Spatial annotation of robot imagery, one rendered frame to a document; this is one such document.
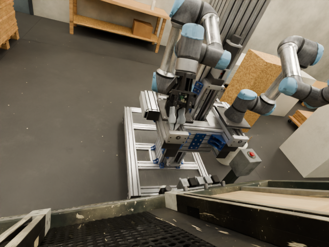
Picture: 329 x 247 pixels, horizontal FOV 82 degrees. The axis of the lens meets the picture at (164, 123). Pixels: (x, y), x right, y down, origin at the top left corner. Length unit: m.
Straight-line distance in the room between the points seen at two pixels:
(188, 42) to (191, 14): 0.45
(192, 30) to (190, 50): 0.06
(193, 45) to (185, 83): 0.12
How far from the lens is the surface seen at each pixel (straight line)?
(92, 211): 0.94
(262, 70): 2.74
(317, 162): 3.52
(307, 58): 1.39
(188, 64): 0.65
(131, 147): 2.07
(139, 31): 5.22
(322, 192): 1.03
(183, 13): 1.10
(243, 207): 0.58
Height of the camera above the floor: 1.76
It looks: 38 degrees down
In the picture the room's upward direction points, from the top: 21 degrees clockwise
